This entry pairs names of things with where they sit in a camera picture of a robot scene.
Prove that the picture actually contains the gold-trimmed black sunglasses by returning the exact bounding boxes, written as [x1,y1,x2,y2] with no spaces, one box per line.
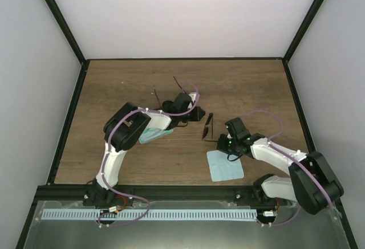
[202,112,217,142]

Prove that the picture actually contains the grey glasses case green lining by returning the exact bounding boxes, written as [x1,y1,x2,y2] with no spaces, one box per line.
[138,126,175,145]

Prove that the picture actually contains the light blue cloth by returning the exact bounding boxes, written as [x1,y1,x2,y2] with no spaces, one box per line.
[139,128,171,144]
[206,150,244,182]

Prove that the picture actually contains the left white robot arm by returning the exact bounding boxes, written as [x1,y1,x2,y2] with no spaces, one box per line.
[95,91,205,206]

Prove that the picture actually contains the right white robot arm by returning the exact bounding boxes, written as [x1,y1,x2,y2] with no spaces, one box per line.
[217,117,344,215]

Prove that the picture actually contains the round black sunglasses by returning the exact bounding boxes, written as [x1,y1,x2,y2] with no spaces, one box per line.
[153,76,186,109]

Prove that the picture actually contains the grey metal front plate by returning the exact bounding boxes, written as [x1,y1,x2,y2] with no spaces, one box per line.
[25,201,350,248]

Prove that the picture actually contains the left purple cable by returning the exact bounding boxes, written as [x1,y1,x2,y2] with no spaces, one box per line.
[96,81,200,228]

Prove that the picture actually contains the purple cable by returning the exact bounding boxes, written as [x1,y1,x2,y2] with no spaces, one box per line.
[96,81,200,228]
[238,109,336,227]

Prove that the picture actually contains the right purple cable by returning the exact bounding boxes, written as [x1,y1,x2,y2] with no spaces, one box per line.
[238,109,336,227]

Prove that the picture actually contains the black aluminium frame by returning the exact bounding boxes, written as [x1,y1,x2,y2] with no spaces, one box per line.
[15,0,359,249]

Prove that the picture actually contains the white slotted cable duct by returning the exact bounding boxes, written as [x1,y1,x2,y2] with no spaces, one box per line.
[40,209,257,222]

